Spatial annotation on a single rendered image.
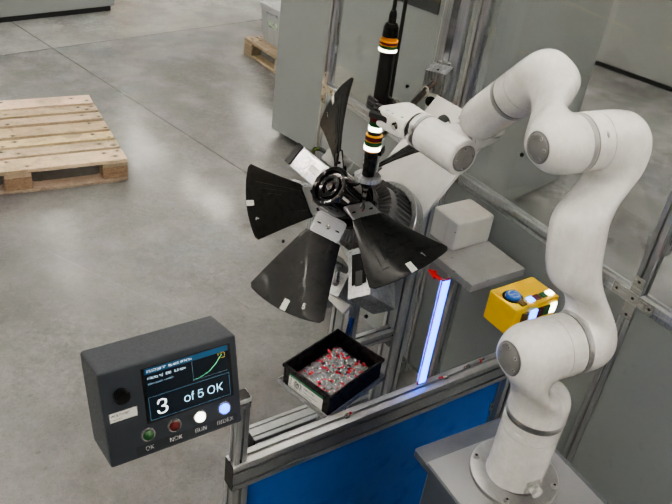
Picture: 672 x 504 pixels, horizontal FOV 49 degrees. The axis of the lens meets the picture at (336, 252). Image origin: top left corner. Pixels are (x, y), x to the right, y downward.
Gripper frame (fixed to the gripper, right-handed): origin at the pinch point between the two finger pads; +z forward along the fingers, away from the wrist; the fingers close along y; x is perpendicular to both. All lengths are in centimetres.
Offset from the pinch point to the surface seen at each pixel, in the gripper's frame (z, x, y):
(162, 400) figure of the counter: -42, -31, -73
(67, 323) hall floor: 130, -150, -49
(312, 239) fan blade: 5.6, -40.5, -11.0
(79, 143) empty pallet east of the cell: 274, -137, 0
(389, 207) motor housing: 2.1, -33.1, 11.1
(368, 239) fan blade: -11.1, -31.8, -5.4
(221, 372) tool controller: -41, -30, -61
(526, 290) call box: -36, -42, 30
